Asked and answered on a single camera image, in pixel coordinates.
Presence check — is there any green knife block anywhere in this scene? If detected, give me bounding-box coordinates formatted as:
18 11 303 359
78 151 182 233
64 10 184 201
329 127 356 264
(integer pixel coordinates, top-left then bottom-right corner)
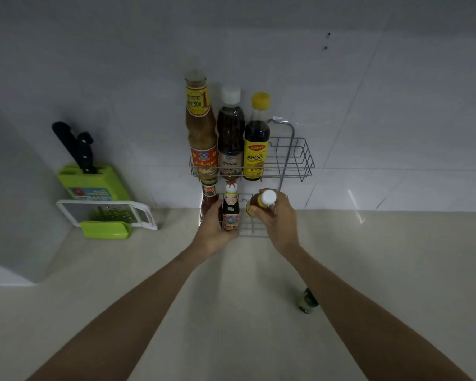
57 165 132 202

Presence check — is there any large black handle knife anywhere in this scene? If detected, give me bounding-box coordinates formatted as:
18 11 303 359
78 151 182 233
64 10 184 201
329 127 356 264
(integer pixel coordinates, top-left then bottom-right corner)
51 121 89 171

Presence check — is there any person's left hand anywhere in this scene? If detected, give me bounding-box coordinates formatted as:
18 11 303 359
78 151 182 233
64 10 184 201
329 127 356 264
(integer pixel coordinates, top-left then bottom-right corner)
190 200 239 260

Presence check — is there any green plastic grater holder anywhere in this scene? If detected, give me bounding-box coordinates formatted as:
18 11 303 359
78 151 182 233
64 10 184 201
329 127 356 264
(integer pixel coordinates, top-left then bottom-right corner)
80 221 134 240

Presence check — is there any red sauce bottle gold cap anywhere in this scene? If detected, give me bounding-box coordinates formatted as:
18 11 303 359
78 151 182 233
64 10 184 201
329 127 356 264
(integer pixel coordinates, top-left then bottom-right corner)
200 179 219 221

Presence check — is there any person's right hand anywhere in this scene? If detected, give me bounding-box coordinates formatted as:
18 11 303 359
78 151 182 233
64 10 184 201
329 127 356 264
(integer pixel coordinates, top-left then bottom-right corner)
248 189 300 257

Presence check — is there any dark bottle white cap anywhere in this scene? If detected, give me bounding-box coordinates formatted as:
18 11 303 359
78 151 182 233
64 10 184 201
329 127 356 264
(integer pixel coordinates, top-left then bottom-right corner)
216 86 246 180

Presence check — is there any small black handle knife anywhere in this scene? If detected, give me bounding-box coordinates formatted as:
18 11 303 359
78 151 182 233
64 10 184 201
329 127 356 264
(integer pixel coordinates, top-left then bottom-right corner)
76 132 98 174

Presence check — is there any tall brown sauce bottle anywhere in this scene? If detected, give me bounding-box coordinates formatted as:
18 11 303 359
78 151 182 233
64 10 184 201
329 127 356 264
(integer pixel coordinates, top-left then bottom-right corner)
185 71 219 181

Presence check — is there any white frame metal grater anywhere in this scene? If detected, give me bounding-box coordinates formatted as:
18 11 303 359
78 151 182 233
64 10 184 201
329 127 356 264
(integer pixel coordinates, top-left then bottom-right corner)
55 199 158 231

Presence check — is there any small green label bottle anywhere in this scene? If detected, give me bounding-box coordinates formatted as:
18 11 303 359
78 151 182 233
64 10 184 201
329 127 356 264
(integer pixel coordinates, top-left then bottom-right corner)
297 288 320 314

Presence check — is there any person's left forearm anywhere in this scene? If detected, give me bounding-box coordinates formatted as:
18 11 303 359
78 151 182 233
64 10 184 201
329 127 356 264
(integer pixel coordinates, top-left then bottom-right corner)
25 246 208 381

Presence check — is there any dark bottle yellow label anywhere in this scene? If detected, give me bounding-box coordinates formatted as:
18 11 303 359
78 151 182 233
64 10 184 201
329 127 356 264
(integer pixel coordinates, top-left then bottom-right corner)
243 92 271 182

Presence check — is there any orange sauce bottle white cap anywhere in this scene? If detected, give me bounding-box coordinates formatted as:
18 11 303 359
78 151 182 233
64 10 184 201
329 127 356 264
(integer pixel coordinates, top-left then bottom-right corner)
245 189 278 217

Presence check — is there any dark bottle red-white cap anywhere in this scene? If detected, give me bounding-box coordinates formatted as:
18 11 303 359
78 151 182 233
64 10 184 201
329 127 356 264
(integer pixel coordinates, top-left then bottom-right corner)
221 180 241 232

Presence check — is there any person's right forearm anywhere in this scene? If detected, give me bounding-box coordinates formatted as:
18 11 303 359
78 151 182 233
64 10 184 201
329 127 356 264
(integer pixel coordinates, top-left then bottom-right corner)
285 243 473 381

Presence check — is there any grey wire two-tier rack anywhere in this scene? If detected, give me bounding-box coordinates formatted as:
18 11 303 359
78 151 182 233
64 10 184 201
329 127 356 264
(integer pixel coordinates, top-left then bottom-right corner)
188 117 316 238

